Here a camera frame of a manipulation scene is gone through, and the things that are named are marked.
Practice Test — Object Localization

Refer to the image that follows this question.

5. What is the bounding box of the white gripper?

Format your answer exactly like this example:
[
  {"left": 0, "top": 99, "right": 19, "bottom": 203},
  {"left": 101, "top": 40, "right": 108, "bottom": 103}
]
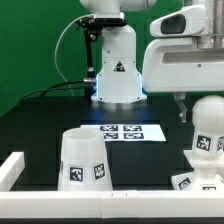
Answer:
[{"left": 142, "top": 4, "right": 224, "bottom": 122}]

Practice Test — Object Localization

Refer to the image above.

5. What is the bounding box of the white lamp bulb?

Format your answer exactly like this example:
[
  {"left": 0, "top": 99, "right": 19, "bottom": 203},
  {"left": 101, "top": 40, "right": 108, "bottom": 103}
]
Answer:
[{"left": 192, "top": 95, "right": 224, "bottom": 158}]

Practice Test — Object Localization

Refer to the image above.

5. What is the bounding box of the white lamp base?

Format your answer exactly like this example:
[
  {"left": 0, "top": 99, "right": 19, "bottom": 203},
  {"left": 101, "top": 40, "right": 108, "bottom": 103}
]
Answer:
[{"left": 171, "top": 150, "right": 224, "bottom": 192}]

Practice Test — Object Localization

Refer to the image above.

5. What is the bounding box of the white lamp shade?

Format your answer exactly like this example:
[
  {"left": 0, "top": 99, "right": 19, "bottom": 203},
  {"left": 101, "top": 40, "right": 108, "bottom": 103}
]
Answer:
[{"left": 58, "top": 128, "right": 112, "bottom": 191}]

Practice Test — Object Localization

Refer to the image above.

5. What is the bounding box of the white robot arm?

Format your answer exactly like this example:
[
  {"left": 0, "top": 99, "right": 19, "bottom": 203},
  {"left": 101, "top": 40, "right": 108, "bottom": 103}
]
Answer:
[{"left": 79, "top": 0, "right": 224, "bottom": 108}]

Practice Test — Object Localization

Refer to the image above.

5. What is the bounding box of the white marker sheet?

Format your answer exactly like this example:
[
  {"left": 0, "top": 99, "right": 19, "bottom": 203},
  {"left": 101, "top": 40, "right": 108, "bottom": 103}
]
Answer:
[{"left": 86, "top": 124, "right": 166, "bottom": 142}]

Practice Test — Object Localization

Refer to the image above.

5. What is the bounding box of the white front fence bar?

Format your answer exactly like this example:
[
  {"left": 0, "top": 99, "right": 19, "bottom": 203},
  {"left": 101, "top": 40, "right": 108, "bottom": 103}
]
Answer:
[{"left": 0, "top": 191, "right": 224, "bottom": 219}]

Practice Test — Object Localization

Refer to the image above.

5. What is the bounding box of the white fence bar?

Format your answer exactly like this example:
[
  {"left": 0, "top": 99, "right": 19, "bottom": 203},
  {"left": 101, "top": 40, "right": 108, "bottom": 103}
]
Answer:
[
  {"left": 0, "top": 191, "right": 224, "bottom": 219},
  {"left": 0, "top": 152, "right": 25, "bottom": 192}
]

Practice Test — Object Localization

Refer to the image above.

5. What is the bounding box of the white left fence bar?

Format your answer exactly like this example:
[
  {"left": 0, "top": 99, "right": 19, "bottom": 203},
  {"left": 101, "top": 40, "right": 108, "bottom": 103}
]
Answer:
[{"left": 0, "top": 152, "right": 25, "bottom": 192}]

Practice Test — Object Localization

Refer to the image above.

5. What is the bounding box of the grey camera cable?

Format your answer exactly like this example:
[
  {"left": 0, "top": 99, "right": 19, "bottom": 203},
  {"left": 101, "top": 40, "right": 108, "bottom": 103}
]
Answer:
[{"left": 53, "top": 14, "right": 94, "bottom": 98}]

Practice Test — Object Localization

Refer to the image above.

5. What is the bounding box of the black cable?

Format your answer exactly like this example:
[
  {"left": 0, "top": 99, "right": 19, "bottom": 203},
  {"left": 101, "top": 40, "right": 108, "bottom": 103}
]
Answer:
[{"left": 18, "top": 79, "right": 88, "bottom": 104}]

